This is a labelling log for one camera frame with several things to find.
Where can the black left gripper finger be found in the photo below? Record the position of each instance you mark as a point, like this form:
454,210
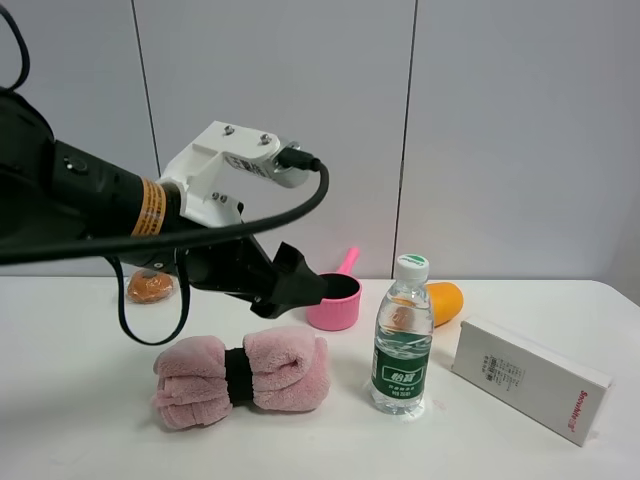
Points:
296,285

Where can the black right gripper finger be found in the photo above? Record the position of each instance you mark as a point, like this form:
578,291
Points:
268,310

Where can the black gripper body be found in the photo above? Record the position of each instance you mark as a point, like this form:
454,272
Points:
239,268

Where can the clear water bottle green label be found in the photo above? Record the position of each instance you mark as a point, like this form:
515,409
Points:
403,338

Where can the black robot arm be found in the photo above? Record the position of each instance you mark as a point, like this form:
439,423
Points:
60,203

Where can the pink measuring scoop cup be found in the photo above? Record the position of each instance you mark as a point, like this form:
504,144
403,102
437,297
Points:
339,309

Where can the orange bread in wrapper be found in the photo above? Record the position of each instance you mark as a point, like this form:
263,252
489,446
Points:
148,286

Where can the pink rolled towel black band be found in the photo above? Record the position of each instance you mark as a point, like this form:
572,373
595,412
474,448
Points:
200,380

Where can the yellow mango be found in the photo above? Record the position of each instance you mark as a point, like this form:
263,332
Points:
447,301

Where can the white rectangular carton box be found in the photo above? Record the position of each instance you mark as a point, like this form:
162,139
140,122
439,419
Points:
555,391

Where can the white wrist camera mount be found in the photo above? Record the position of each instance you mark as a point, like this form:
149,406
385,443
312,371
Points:
230,170

